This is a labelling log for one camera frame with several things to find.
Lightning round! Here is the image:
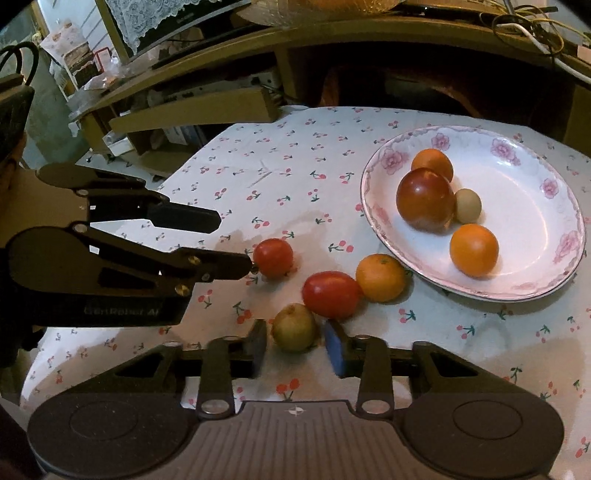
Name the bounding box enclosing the white lace cloth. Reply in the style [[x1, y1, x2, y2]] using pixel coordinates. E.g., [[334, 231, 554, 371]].
[[104, 0, 246, 54]]

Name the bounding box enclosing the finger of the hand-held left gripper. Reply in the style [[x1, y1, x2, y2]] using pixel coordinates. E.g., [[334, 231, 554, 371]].
[[78, 169, 221, 234], [69, 222, 254, 297]]

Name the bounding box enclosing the black cable loop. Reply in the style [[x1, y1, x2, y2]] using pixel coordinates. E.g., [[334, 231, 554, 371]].
[[0, 41, 38, 88]]

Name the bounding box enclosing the white cable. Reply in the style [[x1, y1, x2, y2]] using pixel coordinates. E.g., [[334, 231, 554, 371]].
[[503, 0, 591, 85]]

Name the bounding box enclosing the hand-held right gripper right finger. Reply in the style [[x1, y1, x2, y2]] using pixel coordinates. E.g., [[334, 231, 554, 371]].
[[324, 319, 491, 417]]

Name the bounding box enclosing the green pear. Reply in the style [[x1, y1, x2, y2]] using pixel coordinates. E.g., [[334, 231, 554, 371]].
[[271, 303, 317, 353]]

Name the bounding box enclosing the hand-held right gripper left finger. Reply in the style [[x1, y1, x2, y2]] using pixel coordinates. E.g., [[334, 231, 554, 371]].
[[113, 319, 269, 421]]

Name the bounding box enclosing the oval red tomato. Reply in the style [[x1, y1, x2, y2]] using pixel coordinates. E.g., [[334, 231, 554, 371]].
[[302, 271, 363, 320]]

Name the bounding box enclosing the small round red tomato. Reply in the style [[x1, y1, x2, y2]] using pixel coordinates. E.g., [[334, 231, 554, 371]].
[[252, 238, 294, 279]]

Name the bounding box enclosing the cherry print tablecloth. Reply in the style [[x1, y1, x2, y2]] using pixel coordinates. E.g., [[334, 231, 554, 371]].
[[21, 106, 591, 480]]

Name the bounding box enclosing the straw hat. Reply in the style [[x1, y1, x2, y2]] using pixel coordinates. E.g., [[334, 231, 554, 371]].
[[235, 0, 403, 27]]

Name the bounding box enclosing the small green round fruit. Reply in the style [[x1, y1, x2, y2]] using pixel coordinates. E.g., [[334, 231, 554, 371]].
[[454, 188, 483, 224]]

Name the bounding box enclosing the orange with green stem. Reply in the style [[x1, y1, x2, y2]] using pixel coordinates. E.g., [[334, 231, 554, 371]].
[[355, 254, 409, 303]]

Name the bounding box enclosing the yellow cable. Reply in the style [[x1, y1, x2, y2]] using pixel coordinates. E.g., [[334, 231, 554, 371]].
[[480, 4, 583, 57]]

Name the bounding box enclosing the white floral rim plate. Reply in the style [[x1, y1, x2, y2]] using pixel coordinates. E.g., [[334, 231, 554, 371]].
[[360, 126, 586, 302]]

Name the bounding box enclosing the printed snack packet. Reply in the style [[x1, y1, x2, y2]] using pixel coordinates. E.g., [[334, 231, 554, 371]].
[[39, 19, 122, 89]]

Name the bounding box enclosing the wooden desk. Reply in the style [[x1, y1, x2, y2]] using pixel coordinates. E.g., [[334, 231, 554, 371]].
[[69, 9, 591, 178]]

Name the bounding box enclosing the large dark red tomato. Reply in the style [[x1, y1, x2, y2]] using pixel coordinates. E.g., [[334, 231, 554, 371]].
[[396, 168, 456, 232]]

